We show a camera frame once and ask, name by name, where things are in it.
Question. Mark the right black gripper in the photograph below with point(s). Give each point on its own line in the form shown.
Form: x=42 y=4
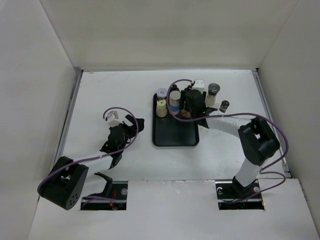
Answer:
x=183 y=99

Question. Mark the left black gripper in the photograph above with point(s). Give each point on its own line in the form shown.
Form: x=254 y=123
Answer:
x=131 y=129

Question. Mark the pink-cap spice bottle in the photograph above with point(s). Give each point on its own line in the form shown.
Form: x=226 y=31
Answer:
x=185 y=114

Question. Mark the silver-lid blue-label jar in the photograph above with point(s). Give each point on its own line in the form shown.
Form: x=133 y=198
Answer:
x=174 y=102

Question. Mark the clear-cap grinder bottle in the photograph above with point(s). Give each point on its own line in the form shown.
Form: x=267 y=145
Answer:
x=212 y=91

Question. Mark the yellow-cap beige spice bottle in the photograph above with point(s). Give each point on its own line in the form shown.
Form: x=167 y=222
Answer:
x=161 y=108

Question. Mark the small dark pepper bottle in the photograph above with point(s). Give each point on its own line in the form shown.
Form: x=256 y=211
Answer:
x=224 y=106

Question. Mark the black-cap brown spice bottle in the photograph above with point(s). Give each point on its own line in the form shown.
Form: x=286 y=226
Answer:
x=174 y=87

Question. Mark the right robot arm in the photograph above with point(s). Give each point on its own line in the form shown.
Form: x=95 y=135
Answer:
x=259 y=142

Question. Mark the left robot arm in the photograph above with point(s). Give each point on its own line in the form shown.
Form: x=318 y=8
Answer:
x=64 y=184

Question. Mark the black rectangular tray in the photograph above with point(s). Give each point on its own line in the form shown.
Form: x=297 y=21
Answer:
x=169 y=132

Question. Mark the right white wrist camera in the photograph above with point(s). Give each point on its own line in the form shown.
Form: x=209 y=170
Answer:
x=198 y=84

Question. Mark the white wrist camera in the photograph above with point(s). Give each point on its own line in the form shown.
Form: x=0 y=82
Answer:
x=112 y=118
x=198 y=84

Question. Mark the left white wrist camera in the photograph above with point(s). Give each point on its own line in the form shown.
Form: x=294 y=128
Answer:
x=112 y=118

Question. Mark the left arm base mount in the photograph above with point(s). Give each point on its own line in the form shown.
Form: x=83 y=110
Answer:
x=113 y=197

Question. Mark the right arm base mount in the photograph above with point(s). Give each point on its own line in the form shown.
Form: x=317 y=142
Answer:
x=231 y=199

